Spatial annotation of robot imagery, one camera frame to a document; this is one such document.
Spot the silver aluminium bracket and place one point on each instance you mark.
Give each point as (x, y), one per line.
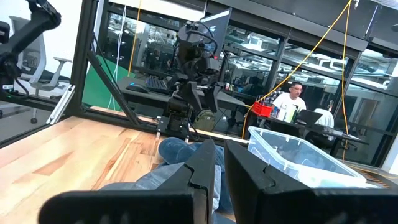
(60, 105)

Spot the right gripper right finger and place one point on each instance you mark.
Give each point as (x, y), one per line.
(295, 205)

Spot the green board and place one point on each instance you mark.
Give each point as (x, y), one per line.
(96, 90)

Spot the olive green backpack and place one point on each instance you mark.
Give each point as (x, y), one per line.
(205, 120)

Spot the light grey denim cap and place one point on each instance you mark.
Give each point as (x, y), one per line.
(155, 179)

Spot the black office desk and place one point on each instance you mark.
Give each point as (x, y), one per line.
(335, 132)

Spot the black computer mouse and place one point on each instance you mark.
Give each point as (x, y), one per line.
(136, 88)

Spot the clear plastic container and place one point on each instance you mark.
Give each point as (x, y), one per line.
(311, 165)

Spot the red plastic crate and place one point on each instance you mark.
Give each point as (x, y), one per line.
(262, 109)

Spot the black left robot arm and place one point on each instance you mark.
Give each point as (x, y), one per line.
(199, 43)

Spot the black aluminium frame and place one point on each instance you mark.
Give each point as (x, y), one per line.
(84, 46)

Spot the dark computer monitor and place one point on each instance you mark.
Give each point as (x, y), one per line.
(220, 28)

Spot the person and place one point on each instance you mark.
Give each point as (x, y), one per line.
(253, 87)
(289, 101)

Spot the white chair back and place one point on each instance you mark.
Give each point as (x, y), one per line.
(326, 118)

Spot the dark computer desk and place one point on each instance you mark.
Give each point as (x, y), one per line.
(155, 98)

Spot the black keyboard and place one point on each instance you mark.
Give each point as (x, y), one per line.
(155, 85)

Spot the black laptop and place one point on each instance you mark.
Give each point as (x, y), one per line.
(308, 116)

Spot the white office chair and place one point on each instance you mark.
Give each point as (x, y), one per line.
(32, 62)

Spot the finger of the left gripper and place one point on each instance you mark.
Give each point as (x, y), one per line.
(217, 96)
(193, 95)

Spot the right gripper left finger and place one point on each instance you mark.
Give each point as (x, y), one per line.
(140, 205)

